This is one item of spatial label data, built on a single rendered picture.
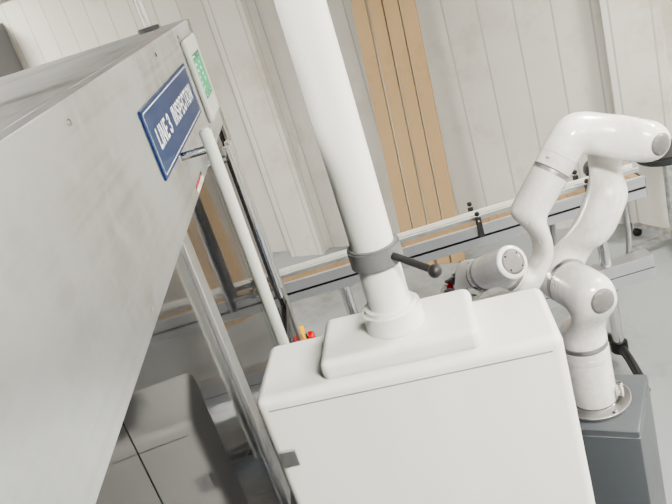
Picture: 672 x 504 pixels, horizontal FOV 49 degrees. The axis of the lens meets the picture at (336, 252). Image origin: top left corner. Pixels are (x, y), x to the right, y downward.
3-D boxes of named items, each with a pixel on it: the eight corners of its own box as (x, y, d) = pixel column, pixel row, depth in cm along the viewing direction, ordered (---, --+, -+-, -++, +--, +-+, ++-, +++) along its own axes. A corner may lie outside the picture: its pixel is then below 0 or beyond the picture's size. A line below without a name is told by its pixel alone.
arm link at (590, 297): (589, 326, 201) (575, 249, 192) (635, 354, 184) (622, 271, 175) (552, 343, 199) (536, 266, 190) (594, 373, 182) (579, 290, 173)
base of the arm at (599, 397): (635, 379, 204) (626, 323, 197) (628, 424, 189) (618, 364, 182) (565, 378, 214) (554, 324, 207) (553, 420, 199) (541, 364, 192)
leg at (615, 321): (615, 359, 343) (590, 211, 315) (607, 350, 352) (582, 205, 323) (633, 354, 343) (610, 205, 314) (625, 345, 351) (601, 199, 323)
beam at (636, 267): (316, 378, 336) (308, 357, 331) (315, 369, 343) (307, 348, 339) (656, 278, 329) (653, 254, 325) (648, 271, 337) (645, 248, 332)
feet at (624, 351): (638, 396, 327) (634, 370, 322) (593, 342, 373) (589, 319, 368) (655, 391, 327) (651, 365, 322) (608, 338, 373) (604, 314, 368)
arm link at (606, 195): (557, 310, 182) (523, 288, 197) (595, 317, 187) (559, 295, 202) (630, 113, 172) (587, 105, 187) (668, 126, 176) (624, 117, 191)
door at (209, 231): (283, 490, 150) (179, 233, 128) (282, 371, 194) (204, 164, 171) (286, 489, 150) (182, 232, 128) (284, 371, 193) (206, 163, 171)
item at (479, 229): (222, 325, 318) (209, 293, 312) (224, 309, 332) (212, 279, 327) (649, 197, 311) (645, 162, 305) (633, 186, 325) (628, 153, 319)
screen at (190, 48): (209, 123, 186) (179, 41, 178) (215, 107, 206) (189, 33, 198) (213, 122, 186) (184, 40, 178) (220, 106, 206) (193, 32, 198)
